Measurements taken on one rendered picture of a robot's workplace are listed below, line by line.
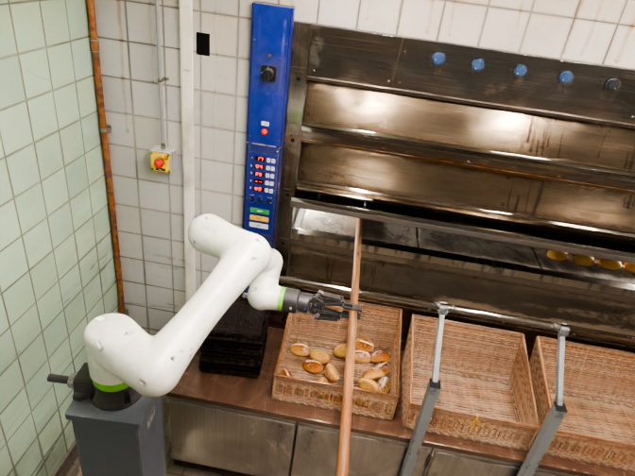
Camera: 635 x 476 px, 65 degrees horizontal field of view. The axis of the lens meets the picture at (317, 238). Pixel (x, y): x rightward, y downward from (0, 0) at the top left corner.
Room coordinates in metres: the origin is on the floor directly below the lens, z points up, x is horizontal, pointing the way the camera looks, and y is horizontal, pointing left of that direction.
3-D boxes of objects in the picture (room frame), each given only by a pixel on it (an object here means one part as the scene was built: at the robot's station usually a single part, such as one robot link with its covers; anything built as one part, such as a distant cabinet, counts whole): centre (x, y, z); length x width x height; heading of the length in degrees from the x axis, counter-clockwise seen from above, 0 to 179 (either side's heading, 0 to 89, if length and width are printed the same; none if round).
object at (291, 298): (1.51, 0.06, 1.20); 0.12 x 0.06 x 0.09; 177
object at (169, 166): (2.06, 0.73, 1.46); 0.10 x 0.07 x 0.10; 86
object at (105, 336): (0.98, 0.50, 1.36); 0.16 x 0.13 x 0.19; 62
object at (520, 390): (1.73, -0.77, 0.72); 0.56 x 0.49 x 0.28; 86
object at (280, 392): (1.79, -0.18, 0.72); 0.56 x 0.49 x 0.28; 86
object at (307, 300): (1.51, -0.01, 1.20); 0.09 x 0.07 x 0.08; 87
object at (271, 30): (3.00, 0.21, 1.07); 1.93 x 0.16 x 2.15; 176
